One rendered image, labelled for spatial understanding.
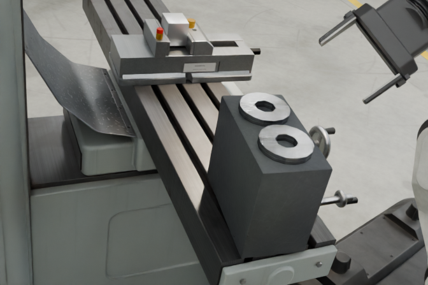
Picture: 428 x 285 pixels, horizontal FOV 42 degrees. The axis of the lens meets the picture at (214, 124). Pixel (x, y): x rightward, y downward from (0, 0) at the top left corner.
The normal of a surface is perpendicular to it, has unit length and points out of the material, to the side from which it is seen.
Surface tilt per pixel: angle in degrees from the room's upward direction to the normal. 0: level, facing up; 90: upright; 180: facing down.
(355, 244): 0
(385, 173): 0
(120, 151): 90
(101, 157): 90
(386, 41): 55
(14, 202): 89
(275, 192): 90
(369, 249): 0
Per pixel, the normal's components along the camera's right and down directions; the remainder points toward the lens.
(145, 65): 0.32, 0.57
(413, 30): -0.18, -0.07
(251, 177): -0.95, 0.04
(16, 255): 0.64, 0.49
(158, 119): 0.15, -0.82
